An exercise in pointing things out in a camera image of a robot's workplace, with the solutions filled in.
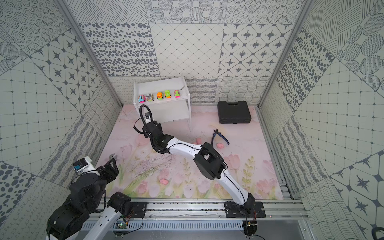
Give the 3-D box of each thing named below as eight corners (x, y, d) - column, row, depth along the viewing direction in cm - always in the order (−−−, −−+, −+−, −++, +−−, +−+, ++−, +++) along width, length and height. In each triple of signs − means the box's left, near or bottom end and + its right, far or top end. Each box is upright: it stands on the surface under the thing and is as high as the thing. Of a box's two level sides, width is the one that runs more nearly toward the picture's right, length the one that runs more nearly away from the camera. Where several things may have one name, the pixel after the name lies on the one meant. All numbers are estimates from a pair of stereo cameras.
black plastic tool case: (219, 124, 111) (220, 119, 107) (217, 105, 124) (217, 101, 120) (250, 124, 111) (252, 120, 107) (245, 105, 124) (246, 101, 120)
